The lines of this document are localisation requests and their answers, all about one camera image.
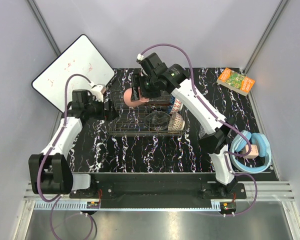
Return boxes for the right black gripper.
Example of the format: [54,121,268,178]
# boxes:
[129,72,161,102]

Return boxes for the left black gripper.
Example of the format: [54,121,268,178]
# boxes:
[85,95,119,122]

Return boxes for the red floral plate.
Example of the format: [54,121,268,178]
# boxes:
[147,101,171,106]

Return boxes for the pink plastic cup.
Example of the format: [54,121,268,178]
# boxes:
[123,88,150,108]

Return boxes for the blue orange patterned bowl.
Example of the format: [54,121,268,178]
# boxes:
[167,96,183,115]

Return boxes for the wire dish rack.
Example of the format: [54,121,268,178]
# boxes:
[107,90,189,137]

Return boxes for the clear glass square plate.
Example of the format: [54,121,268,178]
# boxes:
[144,111,171,131]

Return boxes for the brown patterned ceramic bowl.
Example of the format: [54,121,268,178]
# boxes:
[168,112,185,132]

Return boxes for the clear drinking glass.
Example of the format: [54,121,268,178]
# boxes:
[198,125,206,139]

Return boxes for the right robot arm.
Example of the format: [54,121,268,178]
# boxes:
[124,52,235,199]

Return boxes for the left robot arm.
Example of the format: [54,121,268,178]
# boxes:
[28,84,118,198]

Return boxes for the white whiteboard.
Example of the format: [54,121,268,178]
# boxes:
[31,34,115,113]

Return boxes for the orange green book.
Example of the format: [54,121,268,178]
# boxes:
[216,68,255,96]

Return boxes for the light blue headphones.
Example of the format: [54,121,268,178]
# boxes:
[229,130,272,174]

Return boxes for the small pink white plug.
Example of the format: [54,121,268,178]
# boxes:
[240,144,259,159]

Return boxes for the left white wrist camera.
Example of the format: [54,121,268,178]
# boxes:
[90,84,107,103]

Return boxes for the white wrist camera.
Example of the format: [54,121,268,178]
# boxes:
[90,84,107,103]
[136,53,145,65]

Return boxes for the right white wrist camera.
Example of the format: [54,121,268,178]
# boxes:
[136,53,145,65]

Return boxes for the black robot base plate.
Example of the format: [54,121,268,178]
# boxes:
[70,173,247,200]

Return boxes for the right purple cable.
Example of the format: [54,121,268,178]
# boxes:
[137,43,258,218]

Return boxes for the purple cable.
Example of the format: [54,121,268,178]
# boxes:
[137,43,258,218]
[37,73,108,240]

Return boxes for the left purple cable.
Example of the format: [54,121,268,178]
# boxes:
[37,73,108,240]

